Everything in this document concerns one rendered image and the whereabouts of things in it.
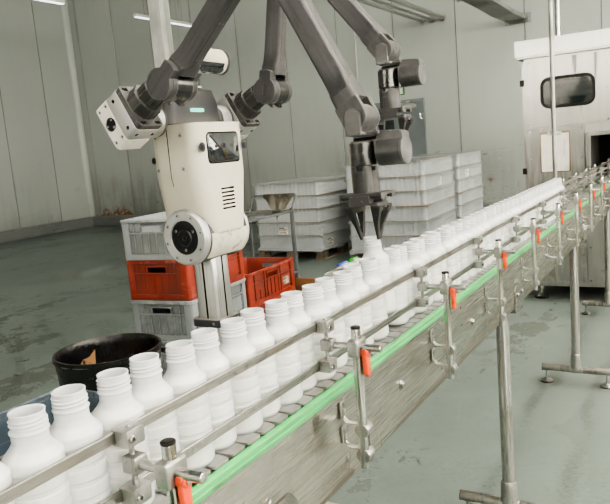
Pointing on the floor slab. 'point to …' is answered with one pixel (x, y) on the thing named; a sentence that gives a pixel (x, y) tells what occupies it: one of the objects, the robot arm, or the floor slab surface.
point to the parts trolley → (270, 217)
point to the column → (160, 30)
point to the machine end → (589, 136)
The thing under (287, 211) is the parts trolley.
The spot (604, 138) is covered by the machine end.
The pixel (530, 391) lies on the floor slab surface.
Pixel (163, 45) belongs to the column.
